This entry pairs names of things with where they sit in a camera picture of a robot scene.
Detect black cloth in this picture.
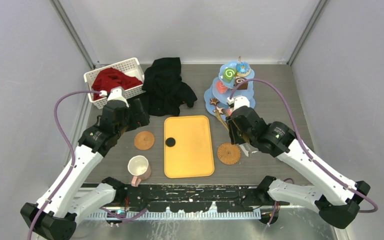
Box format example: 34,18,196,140
142,57,198,117

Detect chocolate swirl roll cake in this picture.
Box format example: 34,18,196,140
233,76,248,90

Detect red cloth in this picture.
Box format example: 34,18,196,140
91,67,143,99

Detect blue donut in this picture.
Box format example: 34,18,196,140
235,61,251,77

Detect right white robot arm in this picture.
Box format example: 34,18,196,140
226,106,371,229

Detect blue three-tier cake stand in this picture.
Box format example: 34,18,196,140
204,57,256,121

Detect metal tongs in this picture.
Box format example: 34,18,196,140
213,106,253,158

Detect pink mug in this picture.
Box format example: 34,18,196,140
127,155,152,187

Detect woven coaster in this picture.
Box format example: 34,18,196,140
217,142,241,165
134,131,155,151

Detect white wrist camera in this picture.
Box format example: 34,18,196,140
226,95,250,112
106,87,130,109

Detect yellow tray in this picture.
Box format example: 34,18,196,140
163,115,215,179

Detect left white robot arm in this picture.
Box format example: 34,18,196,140
20,98,150,240

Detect green roll cake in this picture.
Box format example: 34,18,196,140
222,67,237,84

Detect white plastic basket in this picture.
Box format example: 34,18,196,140
83,57,145,99

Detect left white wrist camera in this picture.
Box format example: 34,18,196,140
106,87,130,109

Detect pink swirl roll cake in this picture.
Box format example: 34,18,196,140
215,80,229,94

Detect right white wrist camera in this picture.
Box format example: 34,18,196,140
226,95,250,112

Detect black round cookie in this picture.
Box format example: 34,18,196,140
165,137,176,148

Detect brown star cookie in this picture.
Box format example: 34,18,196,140
213,106,227,115
209,98,220,106

